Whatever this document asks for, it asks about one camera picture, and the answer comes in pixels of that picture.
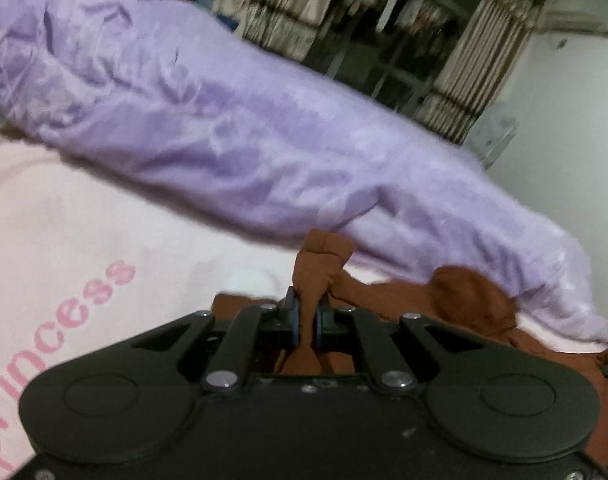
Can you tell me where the rust brown garment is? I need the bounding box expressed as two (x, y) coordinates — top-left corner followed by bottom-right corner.
(210, 227), (608, 470)

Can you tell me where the white wall air conditioner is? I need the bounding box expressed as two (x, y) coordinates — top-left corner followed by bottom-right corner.
(537, 10), (608, 38)

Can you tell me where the beige striped curtain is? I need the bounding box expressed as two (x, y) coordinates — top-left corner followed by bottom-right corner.
(415, 0), (546, 145)
(243, 0), (331, 62)

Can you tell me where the open wardrobe with hanging clothes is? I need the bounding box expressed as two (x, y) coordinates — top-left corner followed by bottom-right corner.
(304, 0), (482, 117)

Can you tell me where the lavender purple duvet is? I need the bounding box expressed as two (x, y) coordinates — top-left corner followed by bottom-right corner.
(0, 0), (608, 342)

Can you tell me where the beige striped left curtain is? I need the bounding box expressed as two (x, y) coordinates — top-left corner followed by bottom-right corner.
(243, 0), (331, 62)

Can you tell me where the pale blue plastic bag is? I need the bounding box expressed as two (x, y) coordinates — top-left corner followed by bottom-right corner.
(462, 102), (520, 169)

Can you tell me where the pink princess blanket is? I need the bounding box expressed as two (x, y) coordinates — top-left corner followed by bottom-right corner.
(0, 142), (608, 480)

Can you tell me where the beige striped right curtain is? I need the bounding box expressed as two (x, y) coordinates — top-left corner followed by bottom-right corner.
(415, 0), (546, 145)

